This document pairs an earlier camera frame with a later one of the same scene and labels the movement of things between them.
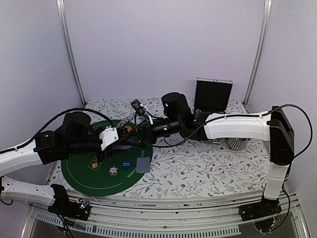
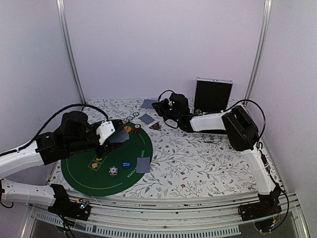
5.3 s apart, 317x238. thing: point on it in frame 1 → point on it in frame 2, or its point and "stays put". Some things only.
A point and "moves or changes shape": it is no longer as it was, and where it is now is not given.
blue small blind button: [127, 165] stays put
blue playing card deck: [121, 147] moves or changes shape
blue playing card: [143, 164] stays put
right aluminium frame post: [265, 26] stays put
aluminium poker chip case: [212, 94] stays put
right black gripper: [149, 134] → [159, 106]
